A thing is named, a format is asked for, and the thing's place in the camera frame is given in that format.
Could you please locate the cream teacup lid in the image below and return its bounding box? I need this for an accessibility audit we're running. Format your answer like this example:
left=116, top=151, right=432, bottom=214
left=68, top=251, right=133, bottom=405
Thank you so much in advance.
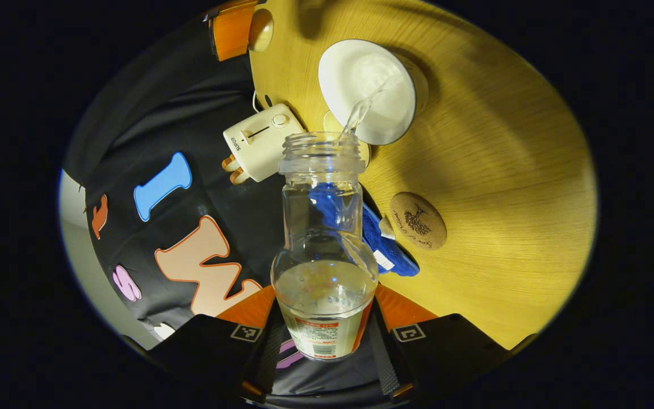
left=248, top=8, right=275, bottom=53

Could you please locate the blue towel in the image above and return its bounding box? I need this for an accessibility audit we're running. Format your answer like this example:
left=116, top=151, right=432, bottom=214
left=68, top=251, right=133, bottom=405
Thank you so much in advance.
left=307, top=183, right=420, bottom=278

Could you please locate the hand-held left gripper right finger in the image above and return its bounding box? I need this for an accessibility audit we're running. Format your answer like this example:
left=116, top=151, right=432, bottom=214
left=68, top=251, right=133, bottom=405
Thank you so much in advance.
left=370, top=284, right=512, bottom=405

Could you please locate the cream toaster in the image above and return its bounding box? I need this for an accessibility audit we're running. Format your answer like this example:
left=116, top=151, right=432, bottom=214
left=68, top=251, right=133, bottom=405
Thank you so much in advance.
left=223, top=103, right=307, bottom=183

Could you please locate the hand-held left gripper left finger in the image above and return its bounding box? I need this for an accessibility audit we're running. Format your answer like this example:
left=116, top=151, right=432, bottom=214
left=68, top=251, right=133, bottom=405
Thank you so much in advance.
left=145, top=284, right=287, bottom=405

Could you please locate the round wooden coaster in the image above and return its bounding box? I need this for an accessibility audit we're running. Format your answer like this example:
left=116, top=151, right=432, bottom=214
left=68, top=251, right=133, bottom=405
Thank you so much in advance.
left=390, top=191, right=448, bottom=251

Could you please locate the clear water bottle orange label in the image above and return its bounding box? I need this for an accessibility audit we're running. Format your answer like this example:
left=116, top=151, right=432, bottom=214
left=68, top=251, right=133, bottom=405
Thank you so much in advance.
left=270, top=132, right=379, bottom=362

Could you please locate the cream ceramic teacup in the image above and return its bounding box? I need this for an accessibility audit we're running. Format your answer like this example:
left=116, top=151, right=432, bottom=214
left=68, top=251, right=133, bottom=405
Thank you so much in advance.
left=318, top=39, right=430, bottom=146

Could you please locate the cream ceramic saucer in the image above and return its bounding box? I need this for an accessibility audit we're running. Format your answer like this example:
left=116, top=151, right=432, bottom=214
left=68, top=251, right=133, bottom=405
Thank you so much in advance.
left=322, top=110, right=372, bottom=168

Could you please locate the black backdrop cloth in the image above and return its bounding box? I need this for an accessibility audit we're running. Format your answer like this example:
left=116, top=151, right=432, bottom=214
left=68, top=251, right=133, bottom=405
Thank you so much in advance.
left=61, top=9, right=401, bottom=408

